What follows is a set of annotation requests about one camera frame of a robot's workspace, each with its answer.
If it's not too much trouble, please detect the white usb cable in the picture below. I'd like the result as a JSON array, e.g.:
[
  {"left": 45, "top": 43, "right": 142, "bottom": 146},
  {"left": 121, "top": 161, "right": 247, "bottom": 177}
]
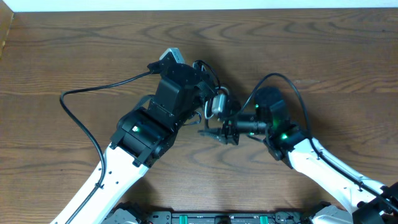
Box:
[{"left": 203, "top": 86, "right": 230, "bottom": 121}]

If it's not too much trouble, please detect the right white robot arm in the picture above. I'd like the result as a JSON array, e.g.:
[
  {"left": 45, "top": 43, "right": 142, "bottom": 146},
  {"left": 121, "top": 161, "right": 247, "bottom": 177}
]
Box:
[{"left": 201, "top": 87, "right": 397, "bottom": 223}]

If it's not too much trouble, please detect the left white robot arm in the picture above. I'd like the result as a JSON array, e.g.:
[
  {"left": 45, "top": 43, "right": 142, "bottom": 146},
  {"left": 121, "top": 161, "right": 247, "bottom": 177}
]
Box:
[{"left": 53, "top": 60, "right": 220, "bottom": 223}]

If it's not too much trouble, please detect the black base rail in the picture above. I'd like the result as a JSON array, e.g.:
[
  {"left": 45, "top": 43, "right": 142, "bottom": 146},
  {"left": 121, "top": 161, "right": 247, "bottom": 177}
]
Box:
[{"left": 103, "top": 202, "right": 353, "bottom": 224}]

